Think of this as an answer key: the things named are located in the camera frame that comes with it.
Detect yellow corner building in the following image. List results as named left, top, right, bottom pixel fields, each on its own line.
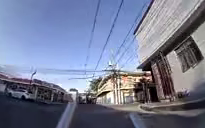
left=95, top=71, right=154, bottom=105

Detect grey asphalt road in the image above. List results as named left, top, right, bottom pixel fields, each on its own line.
left=0, top=91, right=205, bottom=128

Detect robot's own part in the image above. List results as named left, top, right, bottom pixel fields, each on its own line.
left=129, top=112, right=147, bottom=128
left=56, top=101, right=78, bottom=128

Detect street lamp pole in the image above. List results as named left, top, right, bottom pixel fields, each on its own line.
left=28, top=70, right=38, bottom=90

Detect low building row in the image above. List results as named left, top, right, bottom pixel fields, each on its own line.
left=0, top=70, right=74, bottom=103

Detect grey pavement strip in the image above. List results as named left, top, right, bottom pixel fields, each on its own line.
left=136, top=95, right=205, bottom=114

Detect grey two-storey building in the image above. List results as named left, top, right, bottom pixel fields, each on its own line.
left=133, top=0, right=205, bottom=102

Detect white parked car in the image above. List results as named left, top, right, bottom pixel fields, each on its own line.
left=5, top=88, right=35, bottom=101

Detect utility pole with wires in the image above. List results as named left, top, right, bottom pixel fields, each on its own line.
left=107, top=60, right=123, bottom=105

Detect overhead wires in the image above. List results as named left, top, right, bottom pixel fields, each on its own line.
left=0, top=0, right=154, bottom=81

